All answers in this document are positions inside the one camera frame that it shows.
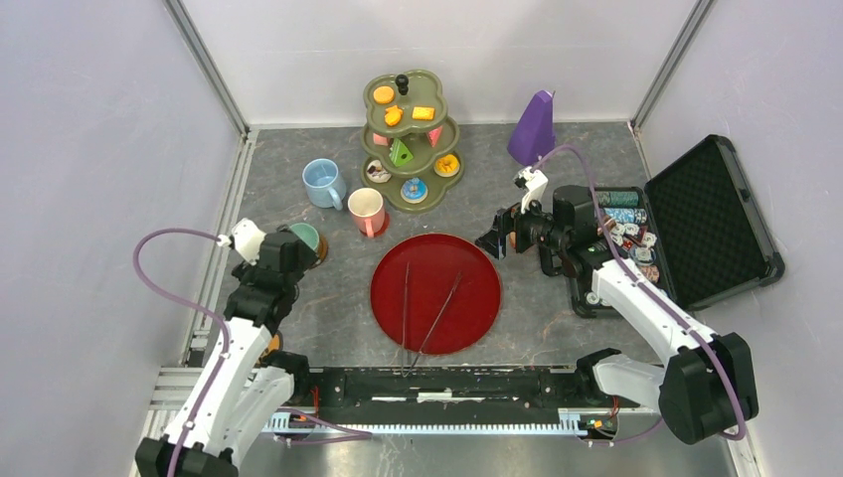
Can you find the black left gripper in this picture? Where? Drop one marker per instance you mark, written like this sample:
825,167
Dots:
305,257

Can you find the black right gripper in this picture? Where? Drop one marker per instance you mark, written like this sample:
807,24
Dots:
508,221

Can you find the mint green cup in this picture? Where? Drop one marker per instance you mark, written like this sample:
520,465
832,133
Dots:
309,234

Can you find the brown round coaster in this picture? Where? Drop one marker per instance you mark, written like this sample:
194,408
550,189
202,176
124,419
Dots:
321,251

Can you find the orange round coaster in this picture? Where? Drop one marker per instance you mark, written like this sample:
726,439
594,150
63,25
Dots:
274,344

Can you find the light blue mug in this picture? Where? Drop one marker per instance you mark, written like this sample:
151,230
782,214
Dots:
324,184

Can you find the blue frosted donut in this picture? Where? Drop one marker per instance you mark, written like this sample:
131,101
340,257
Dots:
414,190

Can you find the pink mug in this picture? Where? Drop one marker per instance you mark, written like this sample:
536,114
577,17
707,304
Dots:
367,207

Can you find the pink strawberry cake slice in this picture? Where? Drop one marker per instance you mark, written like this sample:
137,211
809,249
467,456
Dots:
433,136

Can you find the chocolate white tart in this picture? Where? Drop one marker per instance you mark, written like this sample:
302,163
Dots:
376,173

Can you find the green cake slice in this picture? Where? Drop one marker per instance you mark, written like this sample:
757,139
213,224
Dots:
400,153

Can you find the square orange cracker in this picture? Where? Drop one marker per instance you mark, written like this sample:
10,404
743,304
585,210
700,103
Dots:
423,113

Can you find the orange fish-shaped cookie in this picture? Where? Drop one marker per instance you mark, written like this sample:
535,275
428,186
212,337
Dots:
393,115

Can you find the round orange cookie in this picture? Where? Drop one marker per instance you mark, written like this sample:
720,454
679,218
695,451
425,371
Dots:
383,94

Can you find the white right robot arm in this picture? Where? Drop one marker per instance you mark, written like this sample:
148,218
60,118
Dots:
705,384

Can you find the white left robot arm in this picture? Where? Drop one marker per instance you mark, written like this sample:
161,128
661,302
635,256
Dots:
234,396

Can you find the round red tray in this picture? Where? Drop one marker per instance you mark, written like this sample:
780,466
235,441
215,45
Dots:
435,294

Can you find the purple cone-shaped container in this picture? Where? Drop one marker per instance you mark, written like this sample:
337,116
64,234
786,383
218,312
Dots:
534,135

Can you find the green three-tier stand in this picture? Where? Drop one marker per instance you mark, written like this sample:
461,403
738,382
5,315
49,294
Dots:
413,88

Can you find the black poker chip case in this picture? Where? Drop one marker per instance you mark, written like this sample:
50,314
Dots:
695,229

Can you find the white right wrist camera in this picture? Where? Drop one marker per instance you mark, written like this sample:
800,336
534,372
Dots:
533,183

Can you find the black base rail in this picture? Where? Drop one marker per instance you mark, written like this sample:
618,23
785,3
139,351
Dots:
448,395

